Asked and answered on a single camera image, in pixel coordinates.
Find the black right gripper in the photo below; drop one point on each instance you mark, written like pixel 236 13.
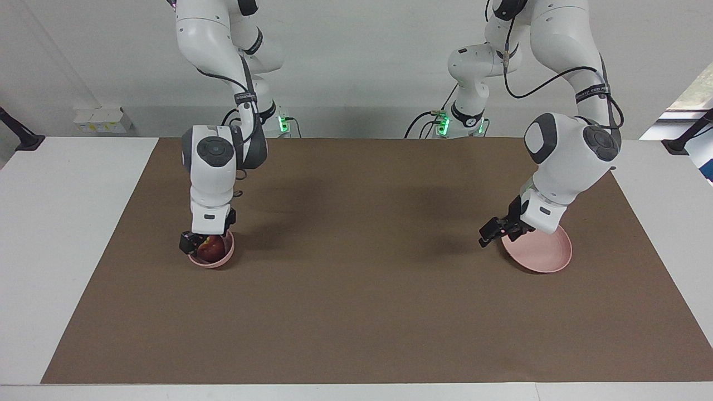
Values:
pixel 229 218

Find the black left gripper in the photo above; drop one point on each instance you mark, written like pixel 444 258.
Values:
pixel 519 220

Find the dark red apple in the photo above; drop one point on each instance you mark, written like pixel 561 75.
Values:
pixel 213 249

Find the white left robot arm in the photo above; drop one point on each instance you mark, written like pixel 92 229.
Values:
pixel 562 161

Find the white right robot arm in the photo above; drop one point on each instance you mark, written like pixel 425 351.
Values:
pixel 211 167

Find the pink bowl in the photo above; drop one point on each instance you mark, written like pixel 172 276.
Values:
pixel 220 262

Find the pink plate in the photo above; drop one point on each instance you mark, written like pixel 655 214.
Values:
pixel 543 256

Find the brown table mat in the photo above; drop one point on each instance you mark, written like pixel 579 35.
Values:
pixel 356 306

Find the black clamp stand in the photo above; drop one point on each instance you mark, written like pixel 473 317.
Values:
pixel 19 136
pixel 688 136

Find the white wall socket strip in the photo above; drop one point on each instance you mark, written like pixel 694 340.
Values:
pixel 100 120

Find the window with white frame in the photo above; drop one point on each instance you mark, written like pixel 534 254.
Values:
pixel 693 94

